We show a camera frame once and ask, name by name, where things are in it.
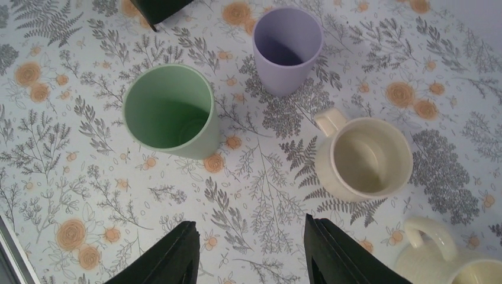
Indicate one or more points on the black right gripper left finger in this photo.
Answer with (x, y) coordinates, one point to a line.
(173, 259)

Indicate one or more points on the floral tablecloth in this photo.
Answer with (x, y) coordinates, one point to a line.
(83, 200)

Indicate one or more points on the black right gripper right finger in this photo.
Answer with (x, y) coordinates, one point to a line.
(332, 256)

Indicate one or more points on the beige ceramic mug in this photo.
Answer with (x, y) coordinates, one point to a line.
(434, 257)

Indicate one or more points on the aluminium corner profile left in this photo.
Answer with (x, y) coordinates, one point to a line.
(15, 265)

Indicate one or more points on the cream ceramic mug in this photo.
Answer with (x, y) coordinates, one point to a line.
(361, 159)

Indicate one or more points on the mint green plastic cup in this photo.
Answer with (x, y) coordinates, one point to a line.
(171, 108)

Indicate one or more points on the lavender plastic cup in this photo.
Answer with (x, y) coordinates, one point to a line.
(286, 43)

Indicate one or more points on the black wire dish rack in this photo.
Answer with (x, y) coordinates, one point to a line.
(156, 11)

